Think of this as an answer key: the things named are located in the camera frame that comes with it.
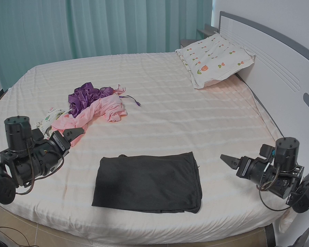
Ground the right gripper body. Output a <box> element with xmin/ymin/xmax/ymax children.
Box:
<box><xmin>236</xmin><ymin>156</ymin><xmax>297</xmax><ymax>199</ymax></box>

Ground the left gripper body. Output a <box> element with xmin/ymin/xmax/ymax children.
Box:
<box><xmin>14</xmin><ymin>131</ymin><xmax>72</xmax><ymax>187</ymax></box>

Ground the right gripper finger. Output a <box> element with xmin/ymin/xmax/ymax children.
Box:
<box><xmin>220</xmin><ymin>154</ymin><xmax>239</xmax><ymax>170</ymax></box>

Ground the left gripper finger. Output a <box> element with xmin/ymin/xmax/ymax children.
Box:
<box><xmin>62</xmin><ymin>127</ymin><xmax>84</xmax><ymax>148</ymax></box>

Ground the bed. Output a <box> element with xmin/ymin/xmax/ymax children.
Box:
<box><xmin>0</xmin><ymin>11</ymin><xmax>309</xmax><ymax>247</ymax></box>

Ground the white printed garment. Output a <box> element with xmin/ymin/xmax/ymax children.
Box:
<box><xmin>35</xmin><ymin>108</ymin><xmax>66</xmax><ymax>136</ymax></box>

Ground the purple garment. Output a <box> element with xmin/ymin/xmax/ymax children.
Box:
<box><xmin>68</xmin><ymin>82</ymin><xmax>142</xmax><ymax>118</ymax></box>

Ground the pink garment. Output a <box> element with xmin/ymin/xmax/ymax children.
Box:
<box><xmin>51</xmin><ymin>84</ymin><xmax>128</xmax><ymax>135</ymax></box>

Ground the black garment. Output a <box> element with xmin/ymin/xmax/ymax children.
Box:
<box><xmin>91</xmin><ymin>151</ymin><xmax>203</xmax><ymax>214</ymax></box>

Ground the white printed pillow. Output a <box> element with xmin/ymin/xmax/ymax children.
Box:
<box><xmin>175</xmin><ymin>32</ymin><xmax>256</xmax><ymax>89</ymax></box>

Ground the blue-green curtain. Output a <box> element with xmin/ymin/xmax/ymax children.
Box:
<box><xmin>0</xmin><ymin>0</ymin><xmax>214</xmax><ymax>92</ymax></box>

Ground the grey bedside table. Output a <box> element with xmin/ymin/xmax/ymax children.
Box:
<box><xmin>180</xmin><ymin>23</ymin><xmax>219</xmax><ymax>48</ymax></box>

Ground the black cable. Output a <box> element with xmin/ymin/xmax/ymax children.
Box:
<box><xmin>0</xmin><ymin>226</ymin><xmax>29</xmax><ymax>247</ymax></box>
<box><xmin>15</xmin><ymin>155</ymin><xmax>65</xmax><ymax>196</ymax></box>
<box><xmin>257</xmin><ymin>185</ymin><xmax>294</xmax><ymax>212</ymax></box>

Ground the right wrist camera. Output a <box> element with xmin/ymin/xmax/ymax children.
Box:
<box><xmin>259</xmin><ymin>144</ymin><xmax>276</xmax><ymax>162</ymax></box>

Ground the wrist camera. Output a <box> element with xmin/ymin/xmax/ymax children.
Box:
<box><xmin>31</xmin><ymin>128</ymin><xmax>46</xmax><ymax>142</ymax></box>
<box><xmin>259</xmin><ymin>144</ymin><xmax>276</xmax><ymax>162</ymax></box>

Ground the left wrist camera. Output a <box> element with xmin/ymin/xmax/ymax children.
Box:
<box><xmin>31</xmin><ymin>128</ymin><xmax>46</xmax><ymax>142</ymax></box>

